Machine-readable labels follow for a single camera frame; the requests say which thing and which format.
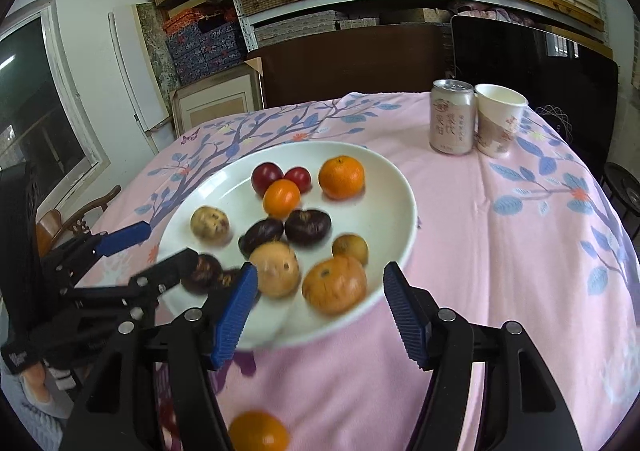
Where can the small orange mandarin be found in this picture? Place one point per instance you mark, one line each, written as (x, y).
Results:
(281, 198)

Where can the dark brown wooden board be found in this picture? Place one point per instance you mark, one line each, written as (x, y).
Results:
(350, 61)

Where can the dark water chestnut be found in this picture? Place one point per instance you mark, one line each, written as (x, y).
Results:
(307, 227)
(231, 277)
(261, 233)
(201, 273)

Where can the white board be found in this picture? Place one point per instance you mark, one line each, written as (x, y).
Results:
(135, 76)

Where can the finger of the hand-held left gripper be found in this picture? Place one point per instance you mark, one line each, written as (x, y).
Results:
(125, 237)
(165, 273)

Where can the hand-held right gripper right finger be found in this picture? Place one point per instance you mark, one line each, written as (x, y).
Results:
(407, 316)

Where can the black round stand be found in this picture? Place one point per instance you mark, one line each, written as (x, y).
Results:
(622, 191)

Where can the stack of blue patterned boxes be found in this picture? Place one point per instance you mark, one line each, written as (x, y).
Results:
(205, 48)

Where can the white framed window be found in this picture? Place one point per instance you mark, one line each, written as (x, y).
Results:
(30, 106)

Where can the bright red plum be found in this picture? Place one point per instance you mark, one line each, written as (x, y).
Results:
(300, 177)

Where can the large orange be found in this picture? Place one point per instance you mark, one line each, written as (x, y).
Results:
(334, 283)

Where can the stone pattern board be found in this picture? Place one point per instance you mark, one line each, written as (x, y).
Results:
(155, 46)

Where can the white plate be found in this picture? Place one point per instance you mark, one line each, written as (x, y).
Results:
(385, 216)

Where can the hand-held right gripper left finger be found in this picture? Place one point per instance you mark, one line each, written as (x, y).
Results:
(237, 311)

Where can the beige picture frame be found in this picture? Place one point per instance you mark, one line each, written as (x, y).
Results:
(215, 103)

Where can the white drink can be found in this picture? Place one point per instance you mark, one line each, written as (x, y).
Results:
(451, 118)

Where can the wooden chair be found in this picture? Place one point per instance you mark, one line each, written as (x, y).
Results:
(50, 226)

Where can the person's left hand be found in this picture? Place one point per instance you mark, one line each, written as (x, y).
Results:
(36, 383)

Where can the yellow passion fruit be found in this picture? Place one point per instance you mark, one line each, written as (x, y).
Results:
(350, 248)

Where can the striped pepino melon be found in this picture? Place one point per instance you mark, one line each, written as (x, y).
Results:
(210, 226)
(275, 268)

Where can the black screen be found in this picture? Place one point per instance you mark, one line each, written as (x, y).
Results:
(540, 66)

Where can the white paper cup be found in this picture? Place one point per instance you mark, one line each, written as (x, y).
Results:
(497, 126)

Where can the dark red plum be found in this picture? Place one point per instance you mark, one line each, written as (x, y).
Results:
(265, 176)

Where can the pink deer print tablecloth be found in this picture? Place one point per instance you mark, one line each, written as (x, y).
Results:
(500, 256)

